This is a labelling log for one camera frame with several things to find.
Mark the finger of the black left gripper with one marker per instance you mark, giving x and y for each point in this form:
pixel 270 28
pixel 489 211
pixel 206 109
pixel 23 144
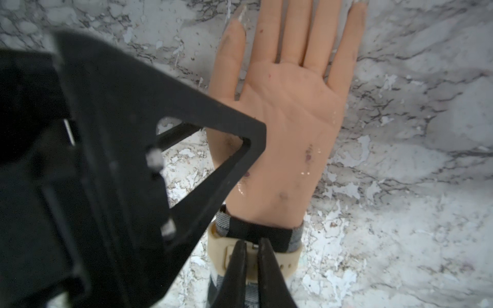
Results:
pixel 123 108

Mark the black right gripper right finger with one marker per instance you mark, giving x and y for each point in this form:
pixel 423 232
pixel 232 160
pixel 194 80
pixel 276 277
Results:
pixel 272 288

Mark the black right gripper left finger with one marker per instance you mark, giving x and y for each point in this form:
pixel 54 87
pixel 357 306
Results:
pixel 232 291

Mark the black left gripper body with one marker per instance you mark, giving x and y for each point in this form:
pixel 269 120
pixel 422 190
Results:
pixel 44 179

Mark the black white checkered sleeve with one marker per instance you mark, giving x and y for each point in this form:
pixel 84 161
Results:
pixel 284 240

